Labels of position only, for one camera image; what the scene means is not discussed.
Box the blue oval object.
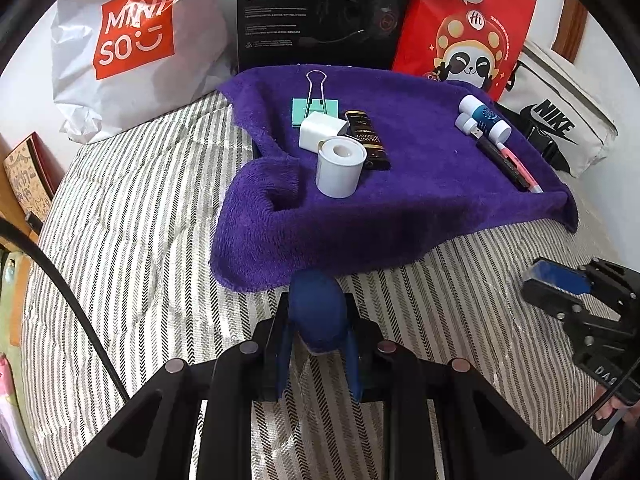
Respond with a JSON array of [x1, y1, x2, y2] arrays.
[[288, 269, 348, 354]]

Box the pink highlighter pen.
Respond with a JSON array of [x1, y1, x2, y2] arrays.
[[497, 143, 544, 193]]

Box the black marker pen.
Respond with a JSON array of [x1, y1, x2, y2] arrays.
[[476, 136, 529, 192]]

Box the white blue bottle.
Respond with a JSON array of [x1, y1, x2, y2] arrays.
[[459, 94, 512, 144]]

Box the small white cap bottle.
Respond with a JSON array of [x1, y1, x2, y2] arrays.
[[454, 113, 483, 139]]

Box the white tape roll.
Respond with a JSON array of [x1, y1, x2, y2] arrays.
[[316, 136, 367, 200]]

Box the black gold tube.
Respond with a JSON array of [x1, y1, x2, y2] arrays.
[[344, 110, 390, 171]]

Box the white charger plug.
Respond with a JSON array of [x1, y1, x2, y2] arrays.
[[298, 112, 348, 153]]

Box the green binder clip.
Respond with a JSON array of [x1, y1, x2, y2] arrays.
[[291, 70, 340, 127]]

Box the dark sleeve forearm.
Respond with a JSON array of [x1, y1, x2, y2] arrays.
[[591, 420, 640, 480]]

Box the person right hand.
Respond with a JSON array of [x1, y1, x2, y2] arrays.
[[594, 396, 626, 422]]

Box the white Nike waist bag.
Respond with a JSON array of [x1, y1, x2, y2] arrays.
[[498, 40, 618, 178]]

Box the purple fleece towel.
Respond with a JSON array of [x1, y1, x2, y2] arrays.
[[210, 65, 578, 292]]

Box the red panda paper bag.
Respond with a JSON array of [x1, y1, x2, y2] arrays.
[[392, 0, 536, 100]]

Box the colourful hanging clothes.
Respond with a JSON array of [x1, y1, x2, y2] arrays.
[[1, 252, 47, 479]]

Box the wooden bedside furniture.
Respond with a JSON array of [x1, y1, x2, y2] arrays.
[[1, 166, 32, 348]]

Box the black headset box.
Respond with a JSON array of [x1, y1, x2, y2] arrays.
[[236, 0, 409, 72]]

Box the white Miniso plastic bag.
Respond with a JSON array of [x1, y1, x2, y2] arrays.
[[51, 0, 231, 144]]

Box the black cable right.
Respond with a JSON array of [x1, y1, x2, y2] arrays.
[[544, 353, 640, 450]]

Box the black cable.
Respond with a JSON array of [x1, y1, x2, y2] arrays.
[[544, 353, 640, 450], [0, 216, 132, 404]]

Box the wooden door frame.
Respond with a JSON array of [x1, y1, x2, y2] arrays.
[[551, 0, 588, 63]]

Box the black cable left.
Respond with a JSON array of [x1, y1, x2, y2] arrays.
[[0, 216, 132, 404]]

